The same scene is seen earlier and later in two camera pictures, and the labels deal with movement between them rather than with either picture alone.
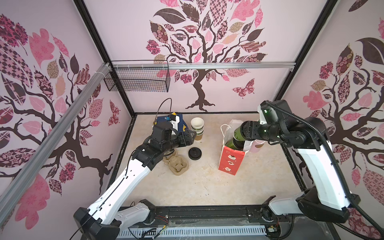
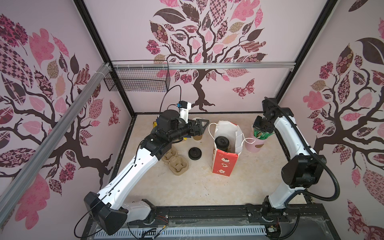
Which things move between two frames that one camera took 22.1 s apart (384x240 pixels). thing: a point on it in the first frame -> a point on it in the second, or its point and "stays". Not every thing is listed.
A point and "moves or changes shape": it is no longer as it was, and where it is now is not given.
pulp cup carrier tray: (178, 164) stays
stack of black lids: (195, 153) stays
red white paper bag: (231, 159) moves or changes shape
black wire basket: (146, 76) stays
